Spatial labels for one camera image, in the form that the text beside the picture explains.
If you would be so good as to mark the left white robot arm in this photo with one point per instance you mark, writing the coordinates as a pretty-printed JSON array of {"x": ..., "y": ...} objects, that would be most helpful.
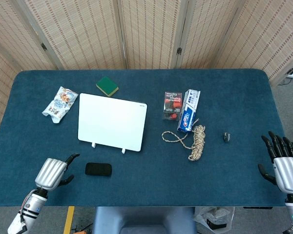
[{"x": 28, "y": 209}]

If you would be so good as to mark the white blue snack bag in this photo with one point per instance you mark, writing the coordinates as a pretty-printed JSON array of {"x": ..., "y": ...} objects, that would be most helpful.
[{"x": 59, "y": 104}]

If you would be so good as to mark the small black binder clip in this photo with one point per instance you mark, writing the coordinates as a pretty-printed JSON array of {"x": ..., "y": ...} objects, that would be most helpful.
[{"x": 226, "y": 137}]

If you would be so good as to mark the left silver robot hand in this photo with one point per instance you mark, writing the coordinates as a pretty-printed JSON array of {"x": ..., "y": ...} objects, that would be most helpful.
[{"x": 50, "y": 173}]

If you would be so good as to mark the blue table cloth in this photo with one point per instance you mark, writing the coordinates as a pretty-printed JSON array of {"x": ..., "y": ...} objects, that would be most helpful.
[{"x": 141, "y": 170}]

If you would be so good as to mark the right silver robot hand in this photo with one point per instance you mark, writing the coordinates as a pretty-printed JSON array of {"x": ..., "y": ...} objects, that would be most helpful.
[{"x": 285, "y": 170}]

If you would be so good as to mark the bamboo folding screen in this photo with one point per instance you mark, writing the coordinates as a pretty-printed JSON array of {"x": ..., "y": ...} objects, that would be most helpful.
[{"x": 146, "y": 31}]

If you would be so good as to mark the green yellow sponge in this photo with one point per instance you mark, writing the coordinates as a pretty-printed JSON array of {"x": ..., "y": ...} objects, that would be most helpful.
[{"x": 107, "y": 86}]

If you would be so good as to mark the white board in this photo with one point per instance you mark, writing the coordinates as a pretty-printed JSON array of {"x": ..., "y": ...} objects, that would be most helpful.
[{"x": 111, "y": 122}]

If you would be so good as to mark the red black product box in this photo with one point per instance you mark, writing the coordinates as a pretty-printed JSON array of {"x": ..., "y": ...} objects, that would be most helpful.
[{"x": 173, "y": 105}]

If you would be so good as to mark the blue grey chair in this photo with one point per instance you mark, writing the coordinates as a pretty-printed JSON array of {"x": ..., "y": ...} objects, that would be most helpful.
[{"x": 144, "y": 220}]

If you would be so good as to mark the clear plastic bag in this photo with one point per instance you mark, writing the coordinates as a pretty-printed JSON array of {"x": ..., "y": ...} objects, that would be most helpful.
[{"x": 213, "y": 218}]

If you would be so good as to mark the blue white toothpaste box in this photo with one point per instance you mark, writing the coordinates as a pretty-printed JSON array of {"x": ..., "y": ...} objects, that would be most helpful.
[{"x": 188, "y": 111}]

